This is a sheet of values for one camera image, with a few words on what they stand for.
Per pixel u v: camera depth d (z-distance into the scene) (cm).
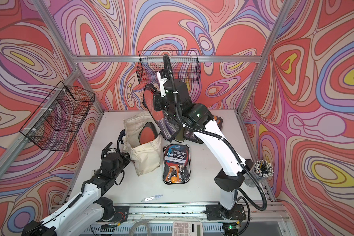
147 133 95
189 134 100
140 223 69
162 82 51
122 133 83
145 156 81
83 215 56
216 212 74
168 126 66
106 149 75
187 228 69
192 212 75
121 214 73
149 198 78
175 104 41
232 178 43
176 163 88
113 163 63
